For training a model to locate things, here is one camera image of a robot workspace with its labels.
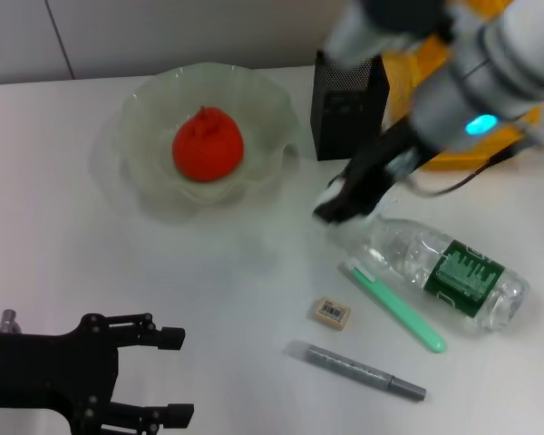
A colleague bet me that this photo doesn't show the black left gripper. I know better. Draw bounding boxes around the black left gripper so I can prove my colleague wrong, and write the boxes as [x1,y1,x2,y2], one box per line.
[0,311,196,435]

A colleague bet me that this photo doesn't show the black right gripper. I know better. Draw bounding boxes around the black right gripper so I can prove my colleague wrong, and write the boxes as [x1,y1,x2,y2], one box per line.
[314,121,432,227]

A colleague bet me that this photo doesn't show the clear water bottle green label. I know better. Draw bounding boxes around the clear water bottle green label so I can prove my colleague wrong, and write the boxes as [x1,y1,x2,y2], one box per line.
[342,201,530,339]

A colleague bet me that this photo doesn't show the orange fruit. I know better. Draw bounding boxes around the orange fruit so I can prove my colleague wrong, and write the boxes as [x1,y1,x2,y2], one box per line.
[171,105,245,183]

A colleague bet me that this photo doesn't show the black mesh pen holder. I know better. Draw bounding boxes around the black mesh pen holder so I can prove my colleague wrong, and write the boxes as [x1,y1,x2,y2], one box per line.
[310,49,390,162]

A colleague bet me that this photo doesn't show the beige eraser with barcode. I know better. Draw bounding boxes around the beige eraser with barcode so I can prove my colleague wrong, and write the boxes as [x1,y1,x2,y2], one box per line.
[308,296,352,332]

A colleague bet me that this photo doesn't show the mint green pen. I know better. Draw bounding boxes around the mint green pen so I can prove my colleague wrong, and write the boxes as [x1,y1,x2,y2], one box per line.
[344,258,448,354]

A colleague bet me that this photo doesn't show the grey marker pen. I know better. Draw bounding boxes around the grey marker pen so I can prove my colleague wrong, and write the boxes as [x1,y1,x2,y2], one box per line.
[285,339,427,403]

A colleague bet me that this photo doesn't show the pale green glass fruit plate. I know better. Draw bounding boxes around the pale green glass fruit plate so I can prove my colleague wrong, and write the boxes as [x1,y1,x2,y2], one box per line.
[90,62,307,227]

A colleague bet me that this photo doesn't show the yellow plastic bin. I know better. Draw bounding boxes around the yellow plastic bin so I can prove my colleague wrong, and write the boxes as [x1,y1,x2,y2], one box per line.
[380,34,544,172]

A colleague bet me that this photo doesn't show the right gripper cable with plug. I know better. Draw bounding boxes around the right gripper cable with plug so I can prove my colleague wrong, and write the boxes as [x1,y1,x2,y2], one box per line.
[405,135,544,198]

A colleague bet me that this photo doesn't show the gripper cable with plug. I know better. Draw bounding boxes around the gripper cable with plug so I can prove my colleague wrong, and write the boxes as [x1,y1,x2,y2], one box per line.
[405,135,544,198]
[0,308,20,416]

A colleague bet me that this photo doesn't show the left gripper cable with plug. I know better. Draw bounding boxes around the left gripper cable with plug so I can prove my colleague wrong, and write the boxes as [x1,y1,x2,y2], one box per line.
[0,308,20,416]

